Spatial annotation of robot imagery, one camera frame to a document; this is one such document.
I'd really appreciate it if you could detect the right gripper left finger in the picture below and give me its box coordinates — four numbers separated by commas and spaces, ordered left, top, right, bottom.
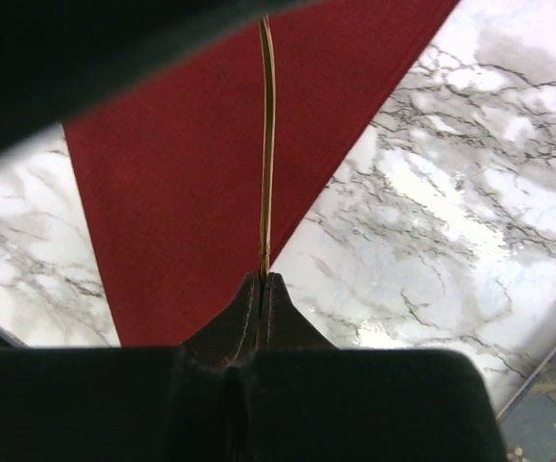
182, 272, 263, 461

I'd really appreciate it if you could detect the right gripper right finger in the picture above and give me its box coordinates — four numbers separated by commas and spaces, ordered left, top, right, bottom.
232, 271, 334, 461

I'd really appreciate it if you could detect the dark red cloth napkin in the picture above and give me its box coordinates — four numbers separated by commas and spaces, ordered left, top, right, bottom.
63, 0, 456, 347

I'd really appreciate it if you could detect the gold fork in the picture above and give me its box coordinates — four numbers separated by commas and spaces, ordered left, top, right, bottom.
259, 14, 276, 281

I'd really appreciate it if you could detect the floral teal serving tray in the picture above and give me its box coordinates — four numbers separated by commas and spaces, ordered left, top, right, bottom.
499, 350, 556, 461

